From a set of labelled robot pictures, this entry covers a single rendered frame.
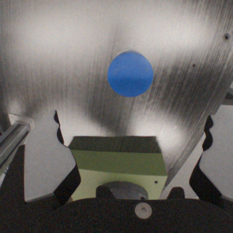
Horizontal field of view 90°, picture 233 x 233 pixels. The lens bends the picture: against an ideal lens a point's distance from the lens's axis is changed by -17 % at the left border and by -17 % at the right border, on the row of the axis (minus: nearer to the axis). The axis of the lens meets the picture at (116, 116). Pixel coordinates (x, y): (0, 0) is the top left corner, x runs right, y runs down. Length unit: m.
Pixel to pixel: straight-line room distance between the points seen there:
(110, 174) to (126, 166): 0.05
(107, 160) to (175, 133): 0.19
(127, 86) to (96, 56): 0.10
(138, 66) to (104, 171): 0.26
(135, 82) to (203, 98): 0.19
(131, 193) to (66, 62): 0.34
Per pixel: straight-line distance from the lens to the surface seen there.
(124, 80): 0.22
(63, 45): 0.30
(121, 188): 0.37
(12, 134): 0.41
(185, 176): 0.55
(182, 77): 0.31
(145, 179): 0.37
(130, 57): 0.21
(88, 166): 0.38
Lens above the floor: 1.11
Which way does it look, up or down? 57 degrees down
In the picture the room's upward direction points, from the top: 173 degrees counter-clockwise
